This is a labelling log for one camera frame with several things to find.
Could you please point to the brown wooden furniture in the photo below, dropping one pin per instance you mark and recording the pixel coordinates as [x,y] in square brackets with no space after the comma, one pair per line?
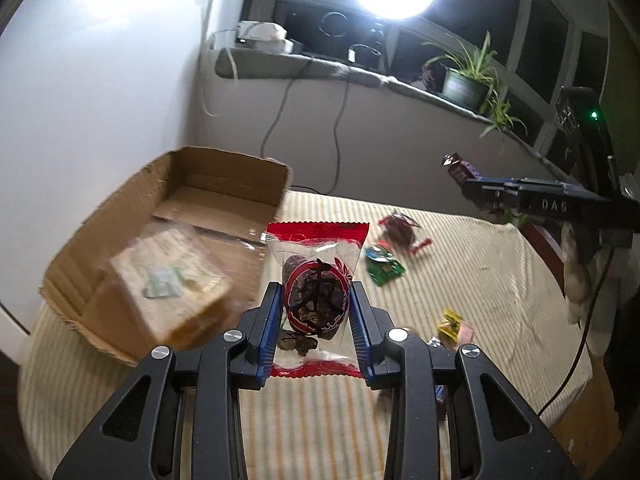
[545,250]

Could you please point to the person's right forearm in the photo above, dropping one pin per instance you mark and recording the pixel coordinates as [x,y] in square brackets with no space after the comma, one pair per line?
[580,280]

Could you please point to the dark purple snack packet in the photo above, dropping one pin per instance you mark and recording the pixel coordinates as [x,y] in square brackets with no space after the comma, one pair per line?
[457,167]

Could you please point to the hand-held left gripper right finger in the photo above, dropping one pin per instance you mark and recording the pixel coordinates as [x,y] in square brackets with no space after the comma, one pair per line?
[359,330]

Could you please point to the white box on windowsill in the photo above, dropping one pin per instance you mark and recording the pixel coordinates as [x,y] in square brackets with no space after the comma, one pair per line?
[260,32]

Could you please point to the potted spider plant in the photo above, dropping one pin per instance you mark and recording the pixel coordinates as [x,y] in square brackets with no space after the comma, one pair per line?
[465,87]

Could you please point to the dark red snack packet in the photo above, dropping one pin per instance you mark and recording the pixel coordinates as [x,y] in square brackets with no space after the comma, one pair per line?
[400,230]

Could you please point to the pink snack packet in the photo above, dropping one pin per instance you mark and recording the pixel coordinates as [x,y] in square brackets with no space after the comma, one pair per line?
[467,332]

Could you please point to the brown cardboard box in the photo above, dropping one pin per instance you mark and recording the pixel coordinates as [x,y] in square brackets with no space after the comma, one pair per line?
[225,180]

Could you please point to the striped tablecloth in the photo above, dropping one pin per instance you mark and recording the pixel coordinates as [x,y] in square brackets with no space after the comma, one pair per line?
[500,270]

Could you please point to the yellow snack packet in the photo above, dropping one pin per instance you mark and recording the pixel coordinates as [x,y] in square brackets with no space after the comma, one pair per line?
[450,327]

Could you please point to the green snack packet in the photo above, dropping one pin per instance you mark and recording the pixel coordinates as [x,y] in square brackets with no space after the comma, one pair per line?
[385,270]

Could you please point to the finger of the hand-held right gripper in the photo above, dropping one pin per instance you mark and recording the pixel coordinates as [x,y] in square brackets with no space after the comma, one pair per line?
[487,186]
[495,204]

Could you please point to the clear-wrapped bread package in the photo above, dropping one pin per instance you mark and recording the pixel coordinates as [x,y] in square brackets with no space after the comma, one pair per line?
[165,280]

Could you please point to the small purple plant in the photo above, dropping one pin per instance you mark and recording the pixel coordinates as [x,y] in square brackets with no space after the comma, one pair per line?
[429,75]

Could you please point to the red-edged clear snack packet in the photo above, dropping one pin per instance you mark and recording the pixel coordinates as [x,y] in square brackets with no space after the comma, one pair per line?
[315,280]

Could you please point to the white charger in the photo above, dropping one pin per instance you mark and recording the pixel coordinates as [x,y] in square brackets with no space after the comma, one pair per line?
[352,54]

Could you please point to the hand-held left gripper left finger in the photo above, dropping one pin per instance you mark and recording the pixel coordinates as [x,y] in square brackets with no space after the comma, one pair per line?
[272,330]

